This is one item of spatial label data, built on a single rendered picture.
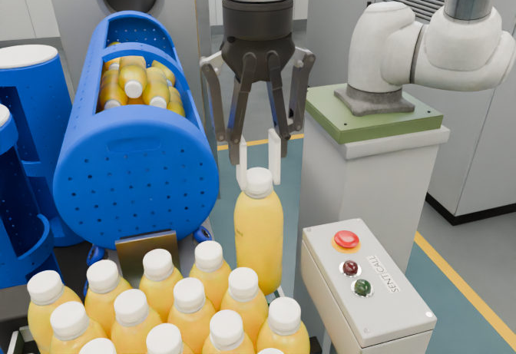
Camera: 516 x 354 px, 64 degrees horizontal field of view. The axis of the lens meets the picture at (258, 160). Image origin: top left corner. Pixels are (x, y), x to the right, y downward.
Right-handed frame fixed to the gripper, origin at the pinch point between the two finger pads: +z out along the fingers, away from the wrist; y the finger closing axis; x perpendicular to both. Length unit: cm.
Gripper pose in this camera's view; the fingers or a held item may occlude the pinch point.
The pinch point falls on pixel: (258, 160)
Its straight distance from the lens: 53.3
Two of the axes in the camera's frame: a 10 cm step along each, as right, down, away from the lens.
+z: 0.0, 8.5, 5.3
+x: 2.7, 5.1, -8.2
